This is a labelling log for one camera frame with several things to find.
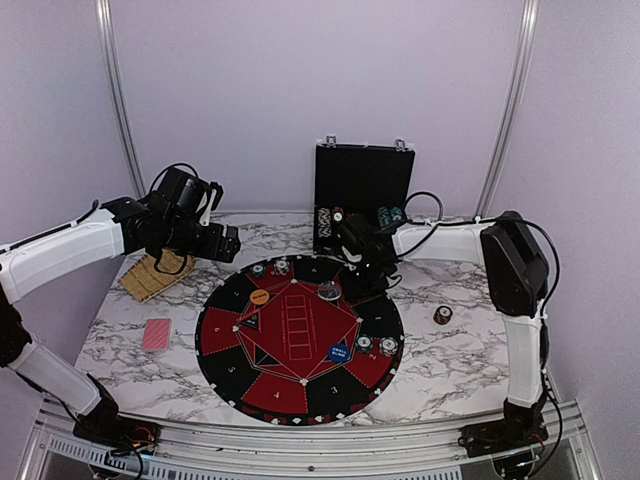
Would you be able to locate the black triangular all-in marker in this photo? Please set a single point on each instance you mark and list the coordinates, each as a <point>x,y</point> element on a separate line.
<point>252,321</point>

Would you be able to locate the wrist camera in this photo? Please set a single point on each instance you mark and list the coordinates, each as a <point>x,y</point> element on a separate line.
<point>213,193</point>
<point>359,241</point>

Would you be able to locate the right aluminium frame post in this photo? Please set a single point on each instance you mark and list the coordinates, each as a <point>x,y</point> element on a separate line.
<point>515,92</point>

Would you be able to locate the woven bamboo tray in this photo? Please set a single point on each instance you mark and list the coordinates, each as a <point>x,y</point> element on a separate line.
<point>149,276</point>

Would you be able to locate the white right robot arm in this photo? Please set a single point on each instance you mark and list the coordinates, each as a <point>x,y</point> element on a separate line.
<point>517,275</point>

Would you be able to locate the blue small blind button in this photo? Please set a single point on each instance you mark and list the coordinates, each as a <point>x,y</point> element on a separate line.
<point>339,353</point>

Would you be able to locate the black chip carrying case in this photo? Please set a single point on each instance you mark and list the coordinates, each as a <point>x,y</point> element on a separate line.
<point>359,179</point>

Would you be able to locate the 10 chips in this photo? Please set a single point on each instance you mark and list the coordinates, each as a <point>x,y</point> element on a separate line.
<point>388,346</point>
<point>281,267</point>

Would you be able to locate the round red black poker mat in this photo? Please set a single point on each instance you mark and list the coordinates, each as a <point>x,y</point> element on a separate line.
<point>282,375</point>

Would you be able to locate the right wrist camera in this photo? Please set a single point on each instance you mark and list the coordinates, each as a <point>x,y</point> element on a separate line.
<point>359,241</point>

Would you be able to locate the orange big blind button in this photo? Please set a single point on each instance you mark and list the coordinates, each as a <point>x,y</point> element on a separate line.
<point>259,297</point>

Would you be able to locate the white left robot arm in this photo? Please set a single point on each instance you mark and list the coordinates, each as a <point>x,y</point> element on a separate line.
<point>119,227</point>

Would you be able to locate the aluminium frame post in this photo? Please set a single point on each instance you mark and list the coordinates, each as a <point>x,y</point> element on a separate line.
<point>515,92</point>
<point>109,47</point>

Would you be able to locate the red playing card deck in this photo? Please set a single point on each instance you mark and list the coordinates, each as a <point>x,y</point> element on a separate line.
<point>156,335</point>

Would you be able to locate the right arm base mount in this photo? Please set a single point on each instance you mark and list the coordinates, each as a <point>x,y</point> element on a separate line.
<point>519,427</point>

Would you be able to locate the aluminium front rail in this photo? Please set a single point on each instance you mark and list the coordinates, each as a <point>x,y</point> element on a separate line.
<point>423,450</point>

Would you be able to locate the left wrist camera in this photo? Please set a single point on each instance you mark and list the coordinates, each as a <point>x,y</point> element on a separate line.
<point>213,193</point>

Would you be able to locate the clear acrylic dealer button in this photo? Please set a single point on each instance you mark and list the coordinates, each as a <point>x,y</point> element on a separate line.
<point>329,291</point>

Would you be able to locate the teal chips in case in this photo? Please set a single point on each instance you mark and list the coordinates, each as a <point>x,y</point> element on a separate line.
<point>390,218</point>

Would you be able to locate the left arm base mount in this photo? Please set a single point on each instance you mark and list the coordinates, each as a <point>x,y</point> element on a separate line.
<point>106,426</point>

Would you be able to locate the black orange 100 chip stack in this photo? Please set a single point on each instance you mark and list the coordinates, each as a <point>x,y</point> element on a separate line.
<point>442,315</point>

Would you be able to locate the cream blue chips in case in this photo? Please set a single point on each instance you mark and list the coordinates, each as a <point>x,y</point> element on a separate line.
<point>327,220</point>

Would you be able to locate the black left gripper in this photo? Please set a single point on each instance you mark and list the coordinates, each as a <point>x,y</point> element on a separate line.
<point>211,250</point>

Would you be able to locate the left aluminium frame post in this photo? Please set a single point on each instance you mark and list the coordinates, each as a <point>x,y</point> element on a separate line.
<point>109,47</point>

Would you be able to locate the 50 chips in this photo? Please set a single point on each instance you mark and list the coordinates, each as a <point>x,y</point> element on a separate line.
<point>364,344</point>
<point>258,270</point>

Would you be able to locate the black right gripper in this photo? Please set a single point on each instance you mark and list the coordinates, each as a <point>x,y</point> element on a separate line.
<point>351,293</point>

